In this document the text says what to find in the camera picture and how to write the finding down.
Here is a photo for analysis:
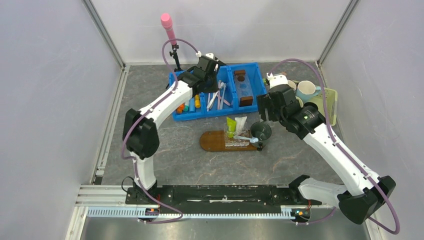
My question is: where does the light blue toothbrush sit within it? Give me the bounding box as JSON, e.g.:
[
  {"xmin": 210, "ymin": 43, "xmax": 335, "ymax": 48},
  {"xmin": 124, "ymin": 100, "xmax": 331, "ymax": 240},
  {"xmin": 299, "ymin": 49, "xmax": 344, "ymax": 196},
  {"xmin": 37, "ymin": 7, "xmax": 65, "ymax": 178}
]
[{"xmin": 233, "ymin": 135, "xmax": 259, "ymax": 144}]

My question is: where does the green toothpaste tube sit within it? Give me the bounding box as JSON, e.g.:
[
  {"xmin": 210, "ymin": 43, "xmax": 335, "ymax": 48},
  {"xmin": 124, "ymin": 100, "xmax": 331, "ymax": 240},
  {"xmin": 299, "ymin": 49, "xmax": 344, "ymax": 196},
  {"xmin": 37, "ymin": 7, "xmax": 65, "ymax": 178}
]
[{"xmin": 226, "ymin": 117, "xmax": 237, "ymax": 139}]

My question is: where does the clear acrylic toothbrush holder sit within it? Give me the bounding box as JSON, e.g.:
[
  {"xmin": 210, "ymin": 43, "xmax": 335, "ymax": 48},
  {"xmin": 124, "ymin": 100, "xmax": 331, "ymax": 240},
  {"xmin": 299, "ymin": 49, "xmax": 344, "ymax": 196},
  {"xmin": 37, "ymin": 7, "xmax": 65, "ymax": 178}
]
[{"xmin": 224, "ymin": 126, "xmax": 250, "ymax": 149}]

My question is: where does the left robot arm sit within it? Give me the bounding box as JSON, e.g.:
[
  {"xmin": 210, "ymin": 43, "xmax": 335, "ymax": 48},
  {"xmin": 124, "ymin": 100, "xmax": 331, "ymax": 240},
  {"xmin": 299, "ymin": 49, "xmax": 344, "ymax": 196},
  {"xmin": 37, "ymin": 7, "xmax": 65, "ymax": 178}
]
[{"xmin": 122, "ymin": 53, "xmax": 220, "ymax": 204}]

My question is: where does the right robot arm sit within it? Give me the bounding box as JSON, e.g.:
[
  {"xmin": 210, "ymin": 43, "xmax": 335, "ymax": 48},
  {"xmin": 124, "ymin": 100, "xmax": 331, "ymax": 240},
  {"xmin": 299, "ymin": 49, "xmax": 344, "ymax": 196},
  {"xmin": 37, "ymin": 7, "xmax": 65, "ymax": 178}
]
[{"xmin": 256, "ymin": 84, "xmax": 396, "ymax": 225}]

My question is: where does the grey toothbrush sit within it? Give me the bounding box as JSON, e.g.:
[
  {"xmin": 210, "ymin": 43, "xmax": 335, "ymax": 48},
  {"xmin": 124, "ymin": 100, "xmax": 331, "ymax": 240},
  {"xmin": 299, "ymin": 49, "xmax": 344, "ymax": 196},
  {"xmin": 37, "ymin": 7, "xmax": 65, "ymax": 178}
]
[{"xmin": 219, "ymin": 83, "xmax": 227, "ymax": 110}]

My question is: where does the white toothbrush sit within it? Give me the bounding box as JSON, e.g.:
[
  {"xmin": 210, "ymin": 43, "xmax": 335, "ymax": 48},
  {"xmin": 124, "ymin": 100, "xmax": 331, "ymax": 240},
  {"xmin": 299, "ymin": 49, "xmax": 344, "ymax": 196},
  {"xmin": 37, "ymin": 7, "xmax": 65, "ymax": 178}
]
[{"xmin": 207, "ymin": 90, "xmax": 220, "ymax": 111}]

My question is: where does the orange toothpaste tube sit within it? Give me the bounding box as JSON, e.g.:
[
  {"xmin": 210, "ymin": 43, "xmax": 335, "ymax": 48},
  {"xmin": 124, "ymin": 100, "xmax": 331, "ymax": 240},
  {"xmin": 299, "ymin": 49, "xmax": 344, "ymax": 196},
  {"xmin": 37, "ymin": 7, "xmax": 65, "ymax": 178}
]
[{"xmin": 176, "ymin": 103, "xmax": 186, "ymax": 114}]

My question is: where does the oval wooden tray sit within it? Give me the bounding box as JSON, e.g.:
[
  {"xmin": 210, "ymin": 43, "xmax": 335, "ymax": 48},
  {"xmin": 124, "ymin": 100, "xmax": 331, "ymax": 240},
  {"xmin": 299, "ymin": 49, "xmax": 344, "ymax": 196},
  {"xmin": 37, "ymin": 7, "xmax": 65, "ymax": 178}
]
[{"xmin": 199, "ymin": 130, "xmax": 258, "ymax": 152}]

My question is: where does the white ribbed mug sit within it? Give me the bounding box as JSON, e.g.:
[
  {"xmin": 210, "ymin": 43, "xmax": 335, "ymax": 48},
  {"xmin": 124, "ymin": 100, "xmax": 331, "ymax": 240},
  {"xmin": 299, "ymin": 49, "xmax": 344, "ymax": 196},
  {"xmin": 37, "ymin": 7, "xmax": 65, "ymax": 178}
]
[{"xmin": 287, "ymin": 79, "xmax": 297, "ymax": 93}]

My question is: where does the acrylic holder with wood ends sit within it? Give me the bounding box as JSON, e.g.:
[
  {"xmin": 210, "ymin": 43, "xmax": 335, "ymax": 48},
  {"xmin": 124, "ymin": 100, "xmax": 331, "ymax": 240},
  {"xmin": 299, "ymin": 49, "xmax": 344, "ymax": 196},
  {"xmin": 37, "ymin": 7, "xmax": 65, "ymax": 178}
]
[{"xmin": 233, "ymin": 69, "xmax": 253, "ymax": 107}]

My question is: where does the dark green enamel mug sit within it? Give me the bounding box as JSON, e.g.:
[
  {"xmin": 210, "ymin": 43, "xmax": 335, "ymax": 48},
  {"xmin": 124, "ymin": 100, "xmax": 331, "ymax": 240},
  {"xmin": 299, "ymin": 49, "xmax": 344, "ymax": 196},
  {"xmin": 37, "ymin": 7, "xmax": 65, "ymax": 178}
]
[{"xmin": 250, "ymin": 122, "xmax": 272, "ymax": 151}]

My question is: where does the light blue mug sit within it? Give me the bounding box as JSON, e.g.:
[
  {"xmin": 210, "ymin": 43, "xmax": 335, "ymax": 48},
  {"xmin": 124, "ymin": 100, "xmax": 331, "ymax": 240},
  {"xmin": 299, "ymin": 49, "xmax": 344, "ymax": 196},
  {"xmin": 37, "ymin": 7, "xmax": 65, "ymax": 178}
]
[{"xmin": 295, "ymin": 80, "xmax": 322, "ymax": 103}]

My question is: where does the blue three-compartment bin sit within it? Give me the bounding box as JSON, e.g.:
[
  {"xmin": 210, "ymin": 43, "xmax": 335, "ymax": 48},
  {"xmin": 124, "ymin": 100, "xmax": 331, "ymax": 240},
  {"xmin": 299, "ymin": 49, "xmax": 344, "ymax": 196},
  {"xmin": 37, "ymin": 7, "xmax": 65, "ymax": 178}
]
[{"xmin": 172, "ymin": 62, "xmax": 267, "ymax": 122}]

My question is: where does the light green plastic basket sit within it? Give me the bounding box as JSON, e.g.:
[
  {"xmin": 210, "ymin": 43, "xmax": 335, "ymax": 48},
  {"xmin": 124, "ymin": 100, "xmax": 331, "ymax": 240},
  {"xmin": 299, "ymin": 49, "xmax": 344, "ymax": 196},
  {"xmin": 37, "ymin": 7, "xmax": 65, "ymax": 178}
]
[{"xmin": 294, "ymin": 81, "xmax": 338, "ymax": 126}]

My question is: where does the pink microphone on stand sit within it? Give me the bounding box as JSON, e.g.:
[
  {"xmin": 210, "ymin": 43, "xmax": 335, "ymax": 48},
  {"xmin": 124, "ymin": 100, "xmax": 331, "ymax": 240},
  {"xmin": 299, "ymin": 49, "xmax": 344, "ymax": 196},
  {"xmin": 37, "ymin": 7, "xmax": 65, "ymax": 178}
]
[{"xmin": 160, "ymin": 13, "xmax": 182, "ymax": 72}]

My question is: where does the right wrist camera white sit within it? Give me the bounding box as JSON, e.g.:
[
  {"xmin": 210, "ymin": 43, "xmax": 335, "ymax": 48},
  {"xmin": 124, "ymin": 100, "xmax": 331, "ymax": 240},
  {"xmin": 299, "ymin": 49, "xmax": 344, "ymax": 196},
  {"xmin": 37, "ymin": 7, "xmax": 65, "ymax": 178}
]
[{"xmin": 266, "ymin": 73, "xmax": 288, "ymax": 89}]

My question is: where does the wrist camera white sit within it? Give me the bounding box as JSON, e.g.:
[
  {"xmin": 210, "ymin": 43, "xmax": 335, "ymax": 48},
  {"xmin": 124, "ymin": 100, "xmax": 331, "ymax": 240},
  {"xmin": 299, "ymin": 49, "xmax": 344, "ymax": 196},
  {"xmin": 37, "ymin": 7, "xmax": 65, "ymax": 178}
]
[
  {"xmin": 266, "ymin": 73, "xmax": 288, "ymax": 89},
  {"xmin": 195, "ymin": 51, "xmax": 221, "ymax": 73}
]

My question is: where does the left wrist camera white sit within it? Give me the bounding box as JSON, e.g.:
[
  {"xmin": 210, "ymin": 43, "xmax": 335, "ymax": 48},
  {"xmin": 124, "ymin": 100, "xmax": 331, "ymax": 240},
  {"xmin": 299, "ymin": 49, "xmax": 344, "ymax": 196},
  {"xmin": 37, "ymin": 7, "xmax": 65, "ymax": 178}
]
[{"xmin": 195, "ymin": 51, "xmax": 221, "ymax": 73}]

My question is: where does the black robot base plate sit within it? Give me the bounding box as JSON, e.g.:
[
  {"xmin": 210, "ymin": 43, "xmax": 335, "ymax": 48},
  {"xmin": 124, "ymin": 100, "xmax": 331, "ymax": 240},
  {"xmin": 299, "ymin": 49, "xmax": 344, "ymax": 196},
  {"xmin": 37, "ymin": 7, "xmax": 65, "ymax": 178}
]
[{"xmin": 125, "ymin": 183, "xmax": 322, "ymax": 216}]

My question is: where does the white cable duct strip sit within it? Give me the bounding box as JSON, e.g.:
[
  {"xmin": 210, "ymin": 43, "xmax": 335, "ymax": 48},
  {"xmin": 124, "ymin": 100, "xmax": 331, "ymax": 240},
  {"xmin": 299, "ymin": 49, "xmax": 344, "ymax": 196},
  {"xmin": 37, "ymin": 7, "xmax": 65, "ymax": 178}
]
[{"xmin": 86, "ymin": 206, "xmax": 295, "ymax": 220}]

